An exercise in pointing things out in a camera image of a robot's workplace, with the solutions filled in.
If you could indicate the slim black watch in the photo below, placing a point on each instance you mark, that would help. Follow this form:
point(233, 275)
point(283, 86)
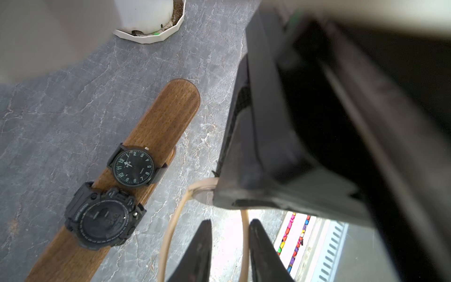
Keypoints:
point(134, 167)

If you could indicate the potted green plant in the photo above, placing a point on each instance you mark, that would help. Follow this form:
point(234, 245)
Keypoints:
point(148, 22)

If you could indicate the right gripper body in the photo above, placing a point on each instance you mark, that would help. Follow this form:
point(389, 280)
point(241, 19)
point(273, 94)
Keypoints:
point(345, 113)

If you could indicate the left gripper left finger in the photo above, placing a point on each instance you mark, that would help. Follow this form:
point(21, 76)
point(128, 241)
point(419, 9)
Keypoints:
point(195, 265)

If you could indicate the chunky black watch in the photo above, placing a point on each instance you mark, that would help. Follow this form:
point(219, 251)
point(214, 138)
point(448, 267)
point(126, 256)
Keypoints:
point(102, 218)

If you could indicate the white vented cable duct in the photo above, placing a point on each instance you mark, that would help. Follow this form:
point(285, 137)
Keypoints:
point(328, 251)

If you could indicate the beige watch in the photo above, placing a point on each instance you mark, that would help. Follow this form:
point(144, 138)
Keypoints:
point(202, 191)

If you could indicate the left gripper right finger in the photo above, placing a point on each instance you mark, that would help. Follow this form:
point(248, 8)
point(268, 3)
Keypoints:
point(265, 263)

